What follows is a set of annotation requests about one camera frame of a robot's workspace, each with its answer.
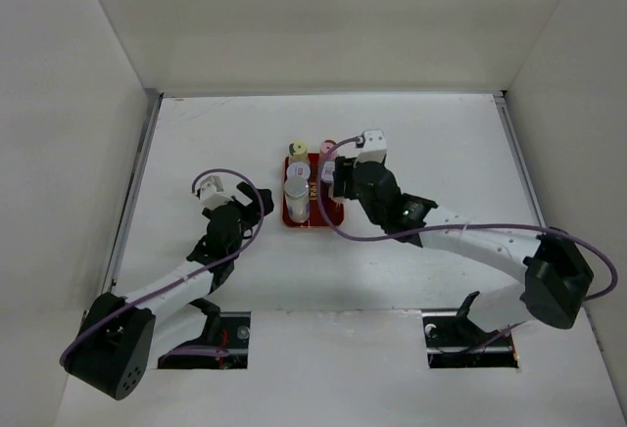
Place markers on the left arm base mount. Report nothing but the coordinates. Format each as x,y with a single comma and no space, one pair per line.
215,339

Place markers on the red lacquer tray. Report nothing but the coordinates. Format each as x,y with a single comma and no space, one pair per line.
336,215

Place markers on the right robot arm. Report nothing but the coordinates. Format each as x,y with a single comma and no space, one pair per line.
551,277

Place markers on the pink cap condiment bottle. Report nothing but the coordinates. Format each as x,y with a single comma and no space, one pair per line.
326,150

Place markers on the yellow cap condiment bottle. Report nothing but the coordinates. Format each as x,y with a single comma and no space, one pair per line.
298,152

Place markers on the red label jar front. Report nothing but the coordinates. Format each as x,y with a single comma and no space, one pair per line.
326,177

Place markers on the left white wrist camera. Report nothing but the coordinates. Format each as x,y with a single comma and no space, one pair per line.
210,193

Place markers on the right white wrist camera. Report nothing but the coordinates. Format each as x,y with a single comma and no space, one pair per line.
373,147

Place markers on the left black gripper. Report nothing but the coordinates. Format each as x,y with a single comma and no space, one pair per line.
252,212

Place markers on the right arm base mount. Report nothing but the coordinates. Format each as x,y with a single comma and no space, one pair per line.
454,342

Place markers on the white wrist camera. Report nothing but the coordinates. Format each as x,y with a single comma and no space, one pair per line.
373,147
210,193

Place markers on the tall silver cap spice bottle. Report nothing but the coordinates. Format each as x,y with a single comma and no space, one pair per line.
297,197

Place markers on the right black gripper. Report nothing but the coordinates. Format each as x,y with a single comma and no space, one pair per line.
345,169

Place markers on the red label jar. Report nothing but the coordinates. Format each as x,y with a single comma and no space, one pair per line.
298,169
326,177

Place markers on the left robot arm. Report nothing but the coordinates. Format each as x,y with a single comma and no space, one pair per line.
122,335

